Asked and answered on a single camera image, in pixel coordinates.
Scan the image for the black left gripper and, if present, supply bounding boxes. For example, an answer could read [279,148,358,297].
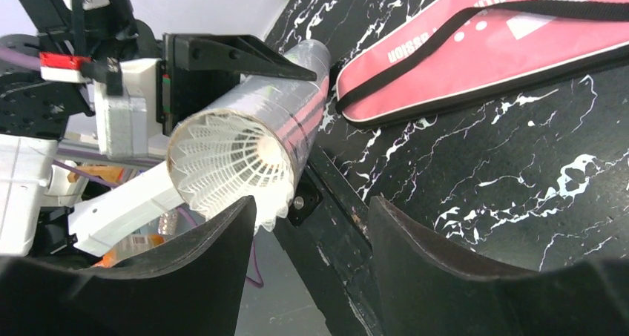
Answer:
[0,0,173,138]

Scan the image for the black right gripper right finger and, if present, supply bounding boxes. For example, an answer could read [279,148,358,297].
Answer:
[368,197,628,335]

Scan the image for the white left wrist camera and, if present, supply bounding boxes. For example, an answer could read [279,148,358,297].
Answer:
[39,52,162,159]

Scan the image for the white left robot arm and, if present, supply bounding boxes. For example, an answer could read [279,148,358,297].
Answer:
[1,0,331,257]

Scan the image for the white shuttlecock tube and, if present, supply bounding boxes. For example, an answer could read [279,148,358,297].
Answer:
[167,39,331,224]

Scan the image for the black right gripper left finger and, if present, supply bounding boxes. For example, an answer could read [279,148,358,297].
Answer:
[1,197,256,335]

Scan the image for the white plastic shuttlecock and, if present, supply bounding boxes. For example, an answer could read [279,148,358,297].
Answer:
[167,112,295,231]

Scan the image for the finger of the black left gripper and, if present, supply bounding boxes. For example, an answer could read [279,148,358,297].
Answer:
[164,33,317,81]

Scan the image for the pink racket cover bag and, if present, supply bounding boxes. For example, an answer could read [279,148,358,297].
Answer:
[336,0,628,127]

